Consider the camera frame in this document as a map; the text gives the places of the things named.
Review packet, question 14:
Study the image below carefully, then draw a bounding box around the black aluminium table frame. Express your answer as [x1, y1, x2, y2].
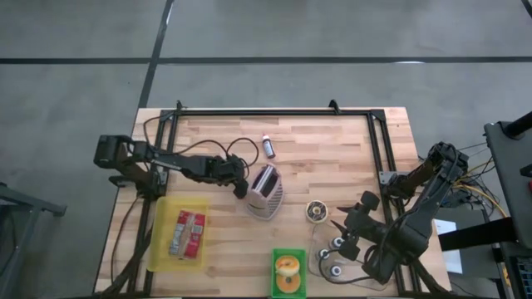
[97, 105, 454, 299]

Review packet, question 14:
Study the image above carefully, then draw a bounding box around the chocolate doughnut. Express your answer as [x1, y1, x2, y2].
[305, 199, 329, 224]

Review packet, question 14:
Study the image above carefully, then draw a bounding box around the green plastic basket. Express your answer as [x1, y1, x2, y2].
[270, 248, 308, 299]

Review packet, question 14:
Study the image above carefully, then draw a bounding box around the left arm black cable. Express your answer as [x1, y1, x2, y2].
[143, 115, 261, 169]

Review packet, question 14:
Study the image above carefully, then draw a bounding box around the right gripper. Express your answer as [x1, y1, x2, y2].
[331, 190, 390, 262]

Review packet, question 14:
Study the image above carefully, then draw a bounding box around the pink and steel box grater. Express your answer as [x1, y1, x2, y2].
[244, 163, 285, 221]

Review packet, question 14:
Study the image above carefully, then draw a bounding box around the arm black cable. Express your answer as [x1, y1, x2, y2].
[143, 115, 261, 169]
[318, 248, 390, 287]

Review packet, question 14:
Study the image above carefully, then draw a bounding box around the yellow and black cable bundle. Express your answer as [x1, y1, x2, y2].
[440, 159, 510, 219]

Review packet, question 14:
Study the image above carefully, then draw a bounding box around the brown bottle white cap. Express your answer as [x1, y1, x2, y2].
[261, 133, 277, 160]

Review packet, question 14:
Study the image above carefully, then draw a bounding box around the orange glazed doughnut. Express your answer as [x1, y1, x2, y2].
[276, 272, 303, 295]

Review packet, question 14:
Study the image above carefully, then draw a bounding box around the clear plastic tray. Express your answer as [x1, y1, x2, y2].
[308, 223, 392, 292]

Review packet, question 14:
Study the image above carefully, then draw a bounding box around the yellow translucent plastic bin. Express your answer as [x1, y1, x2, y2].
[147, 196, 210, 273]

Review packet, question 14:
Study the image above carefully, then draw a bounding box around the white paper sheet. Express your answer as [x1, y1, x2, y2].
[433, 218, 464, 275]

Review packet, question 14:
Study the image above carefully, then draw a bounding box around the dark grey equipment stand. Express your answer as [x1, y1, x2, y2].
[438, 110, 532, 252]

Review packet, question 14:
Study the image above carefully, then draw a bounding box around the grey metal cart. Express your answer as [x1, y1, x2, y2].
[0, 182, 67, 299]

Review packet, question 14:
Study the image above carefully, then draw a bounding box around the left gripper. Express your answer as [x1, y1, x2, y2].
[207, 154, 250, 200]

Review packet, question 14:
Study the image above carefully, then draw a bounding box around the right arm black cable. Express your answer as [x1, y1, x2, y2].
[318, 248, 390, 287]

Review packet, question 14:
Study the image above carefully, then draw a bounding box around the red cracker packet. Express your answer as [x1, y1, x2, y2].
[168, 209, 208, 261]

